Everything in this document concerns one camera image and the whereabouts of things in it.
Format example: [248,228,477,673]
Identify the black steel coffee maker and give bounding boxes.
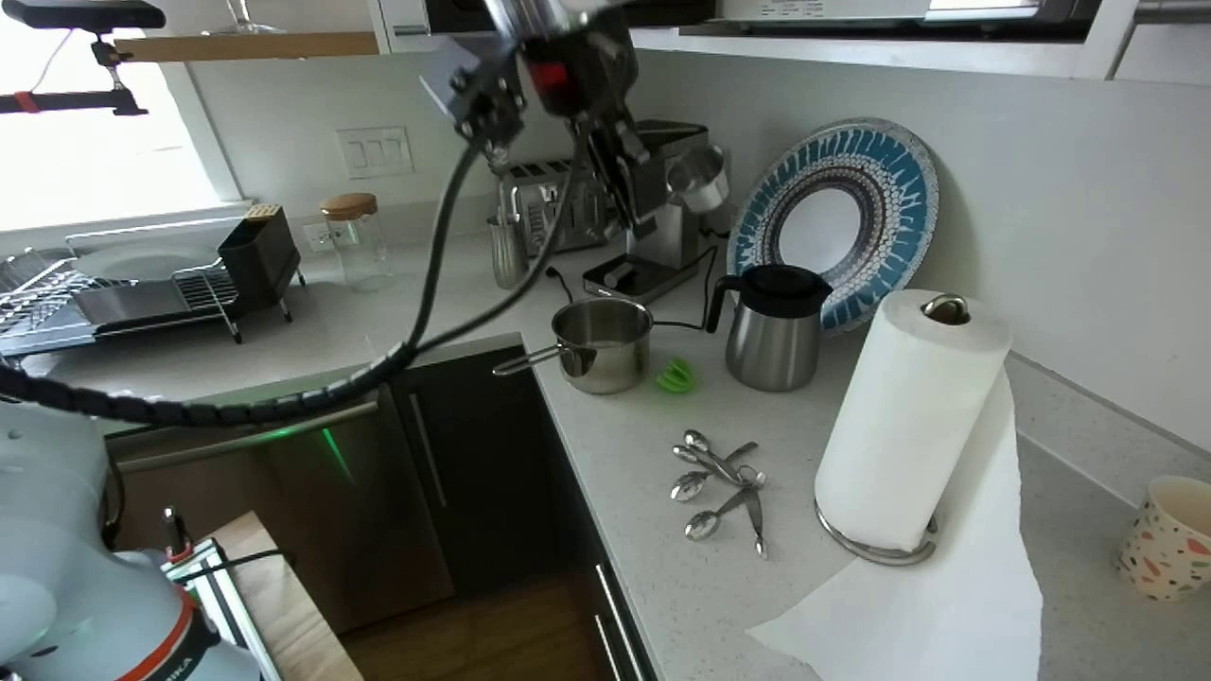
[581,118,739,308]

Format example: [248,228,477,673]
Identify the wooden board shelf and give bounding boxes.
[109,27,388,70]

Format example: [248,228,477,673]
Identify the glass jar cork lid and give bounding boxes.
[320,191,390,288]

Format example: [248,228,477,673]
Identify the metal dish rack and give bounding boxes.
[0,201,308,365]

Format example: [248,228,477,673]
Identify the steel paper towel holder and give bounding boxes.
[810,292,976,572]

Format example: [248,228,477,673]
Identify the steel toaster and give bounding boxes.
[487,157,619,262]

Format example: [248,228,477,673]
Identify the white cabinet door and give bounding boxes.
[1111,0,1211,90]

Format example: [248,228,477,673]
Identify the white green tool clutter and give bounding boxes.
[157,504,287,681]

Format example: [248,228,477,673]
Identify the dark dishwasher front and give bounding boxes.
[107,392,460,640]

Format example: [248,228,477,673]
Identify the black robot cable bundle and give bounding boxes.
[0,118,600,433]

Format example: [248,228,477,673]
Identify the dark drawer cabinet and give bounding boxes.
[552,413,667,681]

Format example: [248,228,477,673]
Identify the patterned paper cup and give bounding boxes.
[1117,475,1211,607]

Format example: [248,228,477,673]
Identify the white paper towel roll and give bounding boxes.
[749,283,1051,681]

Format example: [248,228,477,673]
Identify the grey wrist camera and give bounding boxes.
[416,43,530,143]

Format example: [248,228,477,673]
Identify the small green object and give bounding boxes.
[648,357,704,399]

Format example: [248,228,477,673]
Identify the steel measuring spoon set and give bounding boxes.
[667,427,773,561]

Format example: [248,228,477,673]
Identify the blue patterned decorative plate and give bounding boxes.
[723,114,943,339]

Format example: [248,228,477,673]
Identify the steel cup with stirrer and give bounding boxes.
[485,216,530,294]

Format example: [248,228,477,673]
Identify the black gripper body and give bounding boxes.
[573,105,654,196]

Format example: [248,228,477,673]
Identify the white wall switch plate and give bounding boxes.
[336,120,416,185]

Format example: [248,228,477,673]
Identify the steel saucepan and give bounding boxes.
[487,294,659,399]

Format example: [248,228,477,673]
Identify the dark cabinet door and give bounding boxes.
[390,342,576,597]

